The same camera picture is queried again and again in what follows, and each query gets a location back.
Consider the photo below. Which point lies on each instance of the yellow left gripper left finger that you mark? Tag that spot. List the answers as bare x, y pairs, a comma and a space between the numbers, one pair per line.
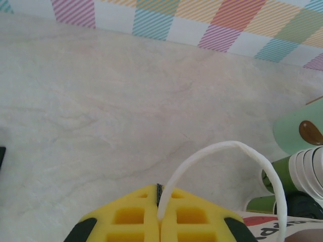
151, 227

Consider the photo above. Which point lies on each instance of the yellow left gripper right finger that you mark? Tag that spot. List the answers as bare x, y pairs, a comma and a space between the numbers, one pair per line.
169, 227

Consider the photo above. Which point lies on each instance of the green paper coffee cup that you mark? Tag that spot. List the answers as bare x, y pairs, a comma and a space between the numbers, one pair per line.
260, 204

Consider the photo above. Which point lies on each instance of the white red paper gift bag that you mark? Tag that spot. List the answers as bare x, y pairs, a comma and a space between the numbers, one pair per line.
267, 221

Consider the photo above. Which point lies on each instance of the black plastic cup lid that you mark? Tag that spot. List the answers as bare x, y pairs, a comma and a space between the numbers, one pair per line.
300, 205

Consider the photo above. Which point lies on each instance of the stack of paper cups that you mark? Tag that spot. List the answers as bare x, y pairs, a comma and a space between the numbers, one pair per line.
308, 171

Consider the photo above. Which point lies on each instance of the mint green tin holder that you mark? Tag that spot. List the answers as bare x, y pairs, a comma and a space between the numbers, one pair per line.
290, 126

